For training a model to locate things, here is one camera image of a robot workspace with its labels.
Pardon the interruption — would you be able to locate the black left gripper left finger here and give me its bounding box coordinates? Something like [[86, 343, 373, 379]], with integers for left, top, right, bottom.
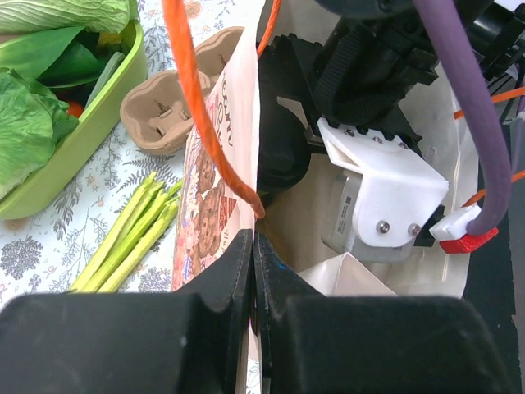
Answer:
[[1, 230, 253, 393]]

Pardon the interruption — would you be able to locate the brown paper takeout bag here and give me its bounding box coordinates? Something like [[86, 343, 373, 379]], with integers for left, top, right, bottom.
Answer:
[[162, 0, 525, 394]]

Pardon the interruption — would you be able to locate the red chili pepper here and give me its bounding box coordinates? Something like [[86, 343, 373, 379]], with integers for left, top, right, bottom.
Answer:
[[67, 101, 84, 118]]

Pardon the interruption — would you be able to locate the green leafy lettuce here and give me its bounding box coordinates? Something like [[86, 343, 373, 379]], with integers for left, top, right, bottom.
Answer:
[[1, 68, 79, 197]]

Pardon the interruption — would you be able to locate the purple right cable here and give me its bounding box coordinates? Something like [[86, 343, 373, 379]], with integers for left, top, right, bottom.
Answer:
[[411, 0, 514, 239]]

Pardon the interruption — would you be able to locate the green onion bunch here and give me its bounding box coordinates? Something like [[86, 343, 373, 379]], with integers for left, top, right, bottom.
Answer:
[[68, 172, 183, 293]]

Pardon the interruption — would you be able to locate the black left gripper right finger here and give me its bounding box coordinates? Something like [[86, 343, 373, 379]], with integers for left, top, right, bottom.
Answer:
[[253, 234, 513, 393]]

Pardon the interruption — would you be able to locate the long napa cabbage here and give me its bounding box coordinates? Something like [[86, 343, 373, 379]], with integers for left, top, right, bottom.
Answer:
[[1, 0, 139, 34]]

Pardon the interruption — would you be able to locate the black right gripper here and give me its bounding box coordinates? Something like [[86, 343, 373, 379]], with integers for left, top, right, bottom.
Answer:
[[258, 1, 438, 189]]

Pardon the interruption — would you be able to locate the green vegetable tray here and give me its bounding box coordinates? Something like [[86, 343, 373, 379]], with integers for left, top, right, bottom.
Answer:
[[1, 21, 148, 220]]

